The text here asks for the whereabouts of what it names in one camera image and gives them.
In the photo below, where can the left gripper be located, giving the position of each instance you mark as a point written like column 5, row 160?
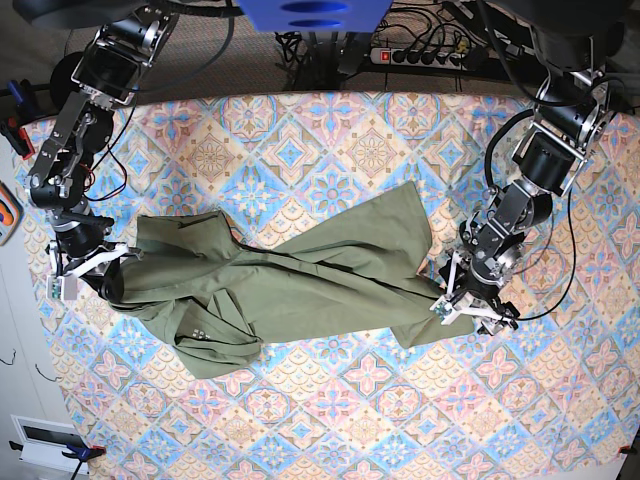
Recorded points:
column 473, row 284

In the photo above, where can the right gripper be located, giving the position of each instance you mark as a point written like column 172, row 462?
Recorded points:
column 80, row 249

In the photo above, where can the green t-shirt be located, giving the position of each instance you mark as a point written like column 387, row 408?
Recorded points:
column 217, row 302

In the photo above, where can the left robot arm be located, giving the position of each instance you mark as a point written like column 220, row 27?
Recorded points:
column 572, row 40

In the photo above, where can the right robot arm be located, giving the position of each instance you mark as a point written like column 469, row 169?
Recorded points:
column 104, row 77

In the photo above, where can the patterned tablecloth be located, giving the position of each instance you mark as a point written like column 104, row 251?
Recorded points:
column 559, row 394

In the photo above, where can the red black clamp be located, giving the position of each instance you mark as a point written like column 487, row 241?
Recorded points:
column 12, row 127

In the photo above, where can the blue clamp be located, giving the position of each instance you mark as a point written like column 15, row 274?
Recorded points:
column 82, row 453

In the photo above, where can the white power strip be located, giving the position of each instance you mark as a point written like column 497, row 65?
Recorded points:
column 468, row 60

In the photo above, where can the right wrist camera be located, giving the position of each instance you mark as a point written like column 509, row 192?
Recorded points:
column 62, row 288

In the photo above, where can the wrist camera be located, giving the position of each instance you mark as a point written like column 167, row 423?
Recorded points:
column 62, row 288
column 445, row 311

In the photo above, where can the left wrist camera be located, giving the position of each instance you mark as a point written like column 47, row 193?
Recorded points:
column 445, row 311

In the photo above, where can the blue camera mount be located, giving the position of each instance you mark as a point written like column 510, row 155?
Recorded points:
column 360, row 16

